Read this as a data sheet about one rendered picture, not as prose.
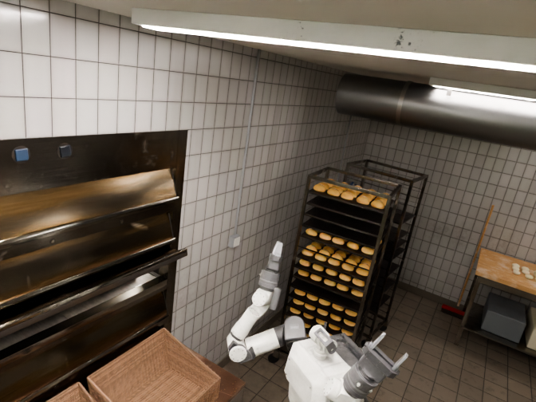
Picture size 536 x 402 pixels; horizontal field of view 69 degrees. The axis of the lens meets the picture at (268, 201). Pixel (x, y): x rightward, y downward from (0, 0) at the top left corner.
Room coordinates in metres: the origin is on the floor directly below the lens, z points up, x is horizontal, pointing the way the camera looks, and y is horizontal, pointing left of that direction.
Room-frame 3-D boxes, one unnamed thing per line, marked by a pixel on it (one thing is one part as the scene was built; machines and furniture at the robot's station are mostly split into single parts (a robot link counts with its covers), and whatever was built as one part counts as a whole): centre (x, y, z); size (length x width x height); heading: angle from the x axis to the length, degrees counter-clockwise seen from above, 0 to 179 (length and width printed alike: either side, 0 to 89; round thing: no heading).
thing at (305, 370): (1.37, -0.36, 1.26); 0.34 x 0.30 x 0.36; 30
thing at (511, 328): (3.78, -2.73, 0.35); 0.50 x 0.36 x 0.24; 151
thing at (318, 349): (1.34, -0.31, 1.46); 0.10 x 0.07 x 0.09; 30
